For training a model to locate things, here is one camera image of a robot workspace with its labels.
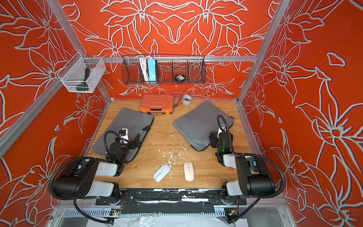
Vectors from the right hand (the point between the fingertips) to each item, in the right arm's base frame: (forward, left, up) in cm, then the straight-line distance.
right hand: (221, 130), depth 91 cm
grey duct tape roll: (+34, +23, -5) cm, 41 cm away
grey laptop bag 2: (+6, +17, -5) cm, 18 cm away
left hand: (-4, +59, +2) cm, 59 cm away
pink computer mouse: (-24, +22, -6) cm, 33 cm away
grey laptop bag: (+8, +59, -3) cm, 60 cm away
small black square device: (+30, +28, +21) cm, 46 cm away
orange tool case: (+26, +42, -2) cm, 50 cm away
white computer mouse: (-26, +38, -5) cm, 46 cm away
